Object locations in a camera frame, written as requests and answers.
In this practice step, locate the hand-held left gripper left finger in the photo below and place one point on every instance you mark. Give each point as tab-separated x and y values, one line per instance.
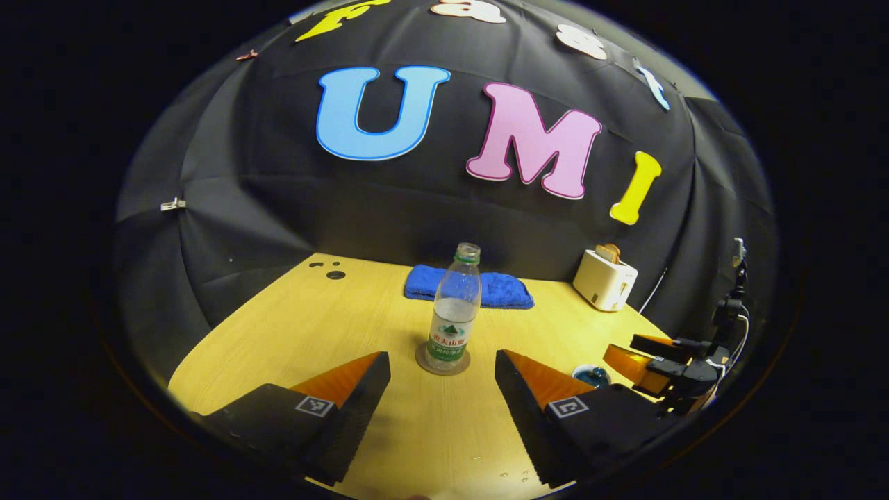
358	410

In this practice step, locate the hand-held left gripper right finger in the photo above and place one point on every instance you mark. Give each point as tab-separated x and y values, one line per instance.
524	410

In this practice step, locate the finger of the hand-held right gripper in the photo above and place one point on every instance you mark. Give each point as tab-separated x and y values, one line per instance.
628	364
656	342

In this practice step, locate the teal teacup lid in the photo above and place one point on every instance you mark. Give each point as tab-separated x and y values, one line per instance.
592	376

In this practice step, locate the round brown coaster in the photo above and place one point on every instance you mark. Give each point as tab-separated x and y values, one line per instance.
420	360

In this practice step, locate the clear plastic water bottle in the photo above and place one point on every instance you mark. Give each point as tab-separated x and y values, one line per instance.
453	312

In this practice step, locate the white toaster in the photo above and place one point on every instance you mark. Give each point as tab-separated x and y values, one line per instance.
604	281

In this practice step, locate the toast slice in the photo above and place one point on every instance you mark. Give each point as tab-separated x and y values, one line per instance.
610	253

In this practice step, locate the blue folded towel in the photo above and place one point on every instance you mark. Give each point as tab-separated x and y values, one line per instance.
503	292

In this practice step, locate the black backdrop cloth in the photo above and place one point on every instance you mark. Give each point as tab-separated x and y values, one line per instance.
278	173

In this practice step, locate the silver cloth clip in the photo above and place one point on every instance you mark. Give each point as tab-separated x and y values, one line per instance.
173	205

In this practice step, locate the copper cloth clip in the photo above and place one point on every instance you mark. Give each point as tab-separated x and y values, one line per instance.
246	55

